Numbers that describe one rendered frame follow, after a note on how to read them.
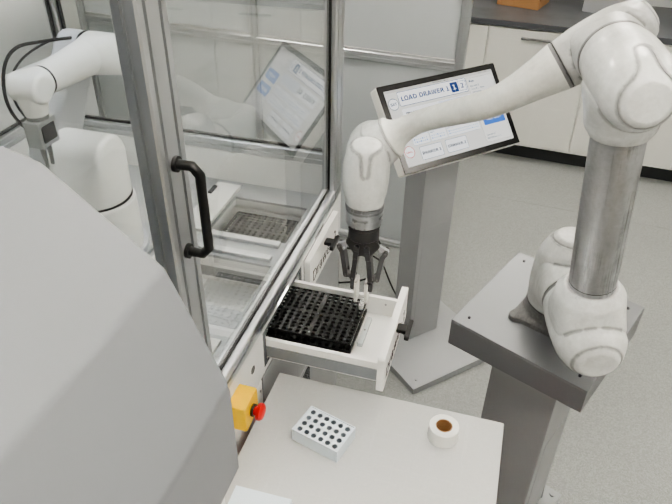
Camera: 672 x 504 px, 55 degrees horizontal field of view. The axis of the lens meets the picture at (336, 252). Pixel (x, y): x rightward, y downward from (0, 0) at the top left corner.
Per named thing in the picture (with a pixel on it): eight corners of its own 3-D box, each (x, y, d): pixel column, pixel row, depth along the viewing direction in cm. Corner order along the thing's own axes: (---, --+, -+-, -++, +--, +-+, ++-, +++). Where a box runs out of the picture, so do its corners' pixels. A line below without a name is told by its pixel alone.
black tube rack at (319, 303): (366, 318, 177) (367, 300, 173) (349, 363, 163) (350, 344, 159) (289, 303, 181) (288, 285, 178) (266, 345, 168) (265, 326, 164)
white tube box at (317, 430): (355, 437, 153) (355, 427, 151) (336, 463, 147) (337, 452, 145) (311, 415, 159) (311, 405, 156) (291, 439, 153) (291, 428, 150)
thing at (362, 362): (398, 315, 178) (399, 298, 175) (376, 382, 158) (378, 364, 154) (262, 289, 187) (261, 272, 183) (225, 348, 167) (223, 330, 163)
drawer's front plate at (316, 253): (337, 239, 211) (338, 210, 205) (310, 292, 188) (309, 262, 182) (332, 238, 211) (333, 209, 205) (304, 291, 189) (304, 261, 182)
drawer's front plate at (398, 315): (405, 317, 180) (408, 286, 174) (382, 393, 157) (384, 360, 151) (399, 316, 180) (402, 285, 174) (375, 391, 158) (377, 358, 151)
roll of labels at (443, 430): (446, 421, 158) (448, 410, 155) (463, 442, 153) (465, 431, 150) (421, 430, 155) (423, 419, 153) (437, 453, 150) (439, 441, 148)
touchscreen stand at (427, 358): (496, 355, 284) (542, 143, 225) (412, 394, 265) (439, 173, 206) (426, 293, 319) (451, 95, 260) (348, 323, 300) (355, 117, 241)
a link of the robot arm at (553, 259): (579, 280, 179) (600, 215, 165) (597, 327, 165) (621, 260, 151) (520, 278, 180) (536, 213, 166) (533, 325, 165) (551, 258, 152)
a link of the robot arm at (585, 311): (603, 321, 163) (630, 390, 146) (537, 323, 165) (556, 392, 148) (666, 12, 116) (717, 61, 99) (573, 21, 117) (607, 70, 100)
